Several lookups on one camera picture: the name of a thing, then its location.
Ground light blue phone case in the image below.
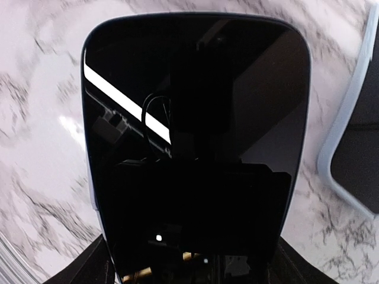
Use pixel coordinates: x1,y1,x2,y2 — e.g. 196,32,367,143
317,4,378,219

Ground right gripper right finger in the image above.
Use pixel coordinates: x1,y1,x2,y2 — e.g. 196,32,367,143
274,237,338,284

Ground black phone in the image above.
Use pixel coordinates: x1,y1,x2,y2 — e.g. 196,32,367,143
331,57,378,215
81,12,310,283

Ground front aluminium rail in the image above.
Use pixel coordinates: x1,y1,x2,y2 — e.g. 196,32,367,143
1,233,41,284

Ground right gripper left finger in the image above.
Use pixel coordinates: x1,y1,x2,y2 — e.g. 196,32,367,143
44,236,115,284

